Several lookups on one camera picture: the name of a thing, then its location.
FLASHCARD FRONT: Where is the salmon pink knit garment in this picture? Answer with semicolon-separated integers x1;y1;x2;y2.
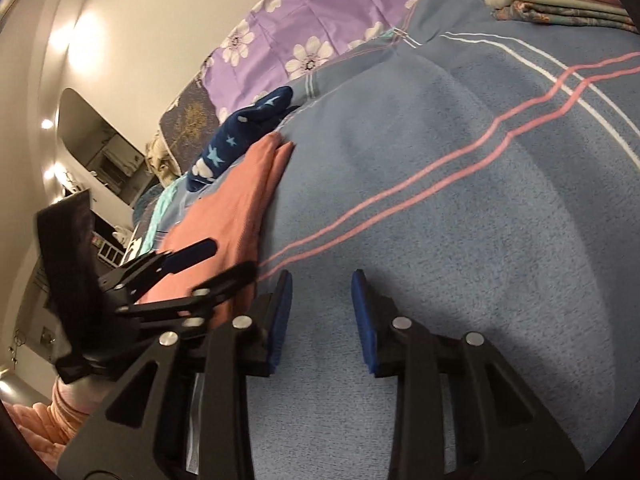
140;132;294;304

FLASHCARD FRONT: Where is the orange fuzzy sleeve forearm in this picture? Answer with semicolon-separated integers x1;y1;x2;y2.
2;392;95;471

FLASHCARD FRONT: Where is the gloved left hand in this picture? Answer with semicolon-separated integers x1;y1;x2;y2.
52;375;116;415

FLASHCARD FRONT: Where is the dark brown patterned pillow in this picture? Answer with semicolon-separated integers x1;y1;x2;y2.
145;78;219;188

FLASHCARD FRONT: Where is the navy star fleece garment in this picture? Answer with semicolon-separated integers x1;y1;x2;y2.
186;86;295;192

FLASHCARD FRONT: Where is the blue striped bed sheet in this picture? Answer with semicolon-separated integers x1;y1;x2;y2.
248;0;639;479

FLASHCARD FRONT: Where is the purple floral pillow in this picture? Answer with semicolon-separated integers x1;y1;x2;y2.
200;0;418;120

